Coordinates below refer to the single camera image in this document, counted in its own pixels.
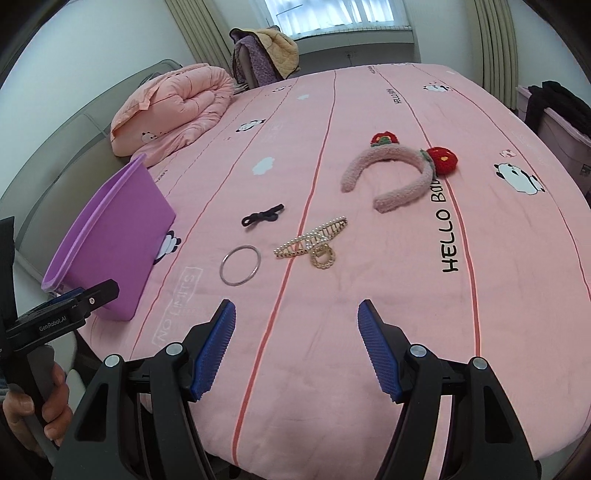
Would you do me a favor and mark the person's left hand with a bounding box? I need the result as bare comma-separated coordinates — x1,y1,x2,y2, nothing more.
2,364,75,457

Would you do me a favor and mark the gold pearl ring clip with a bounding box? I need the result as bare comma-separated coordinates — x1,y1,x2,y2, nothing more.
308,244,339,270

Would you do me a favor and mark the beige quilted jacket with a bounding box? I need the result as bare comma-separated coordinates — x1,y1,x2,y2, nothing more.
254,28,301,79

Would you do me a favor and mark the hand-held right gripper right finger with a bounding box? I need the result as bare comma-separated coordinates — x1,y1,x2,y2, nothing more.
358,299,541,480

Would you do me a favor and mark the dark chair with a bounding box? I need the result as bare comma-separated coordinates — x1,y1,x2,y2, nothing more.
229,27,259,88

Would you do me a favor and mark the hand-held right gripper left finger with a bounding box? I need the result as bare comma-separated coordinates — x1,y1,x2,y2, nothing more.
50,299,237,480

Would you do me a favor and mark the pink fuzzy strawberry headband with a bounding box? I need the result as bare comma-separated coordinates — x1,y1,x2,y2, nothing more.
341,130,460,214

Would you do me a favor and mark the purple storage box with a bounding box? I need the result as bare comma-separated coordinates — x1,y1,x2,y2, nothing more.
516,85,591,185

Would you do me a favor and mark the folded pink quilt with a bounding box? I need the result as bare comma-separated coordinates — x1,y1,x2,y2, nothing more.
111,64,236,164

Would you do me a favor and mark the window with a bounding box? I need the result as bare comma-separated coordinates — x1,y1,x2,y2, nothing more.
263,0,409,35

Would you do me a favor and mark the black bow hair clip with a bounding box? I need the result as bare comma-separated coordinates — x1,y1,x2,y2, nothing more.
241,203,285,228

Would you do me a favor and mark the pearl hair claw clip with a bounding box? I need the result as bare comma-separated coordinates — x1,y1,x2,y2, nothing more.
273,218,348,259

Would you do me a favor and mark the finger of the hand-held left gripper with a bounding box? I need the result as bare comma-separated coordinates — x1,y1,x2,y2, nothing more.
69,279,121,319
46,287,86,306

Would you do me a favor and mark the black clothing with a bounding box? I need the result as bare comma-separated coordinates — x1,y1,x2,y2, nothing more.
526,80,591,134

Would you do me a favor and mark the purple plastic basin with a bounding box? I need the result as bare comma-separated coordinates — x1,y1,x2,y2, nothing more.
41,153,177,321

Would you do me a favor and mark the beige curtain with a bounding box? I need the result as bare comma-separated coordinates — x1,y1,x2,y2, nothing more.
475,0,520,109
165,0,218,65

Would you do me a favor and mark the grey bed headboard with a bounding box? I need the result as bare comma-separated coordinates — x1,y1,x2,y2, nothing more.
0,59,181,278

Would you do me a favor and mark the silver bangle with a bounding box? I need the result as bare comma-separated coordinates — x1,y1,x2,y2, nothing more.
219,245,260,287

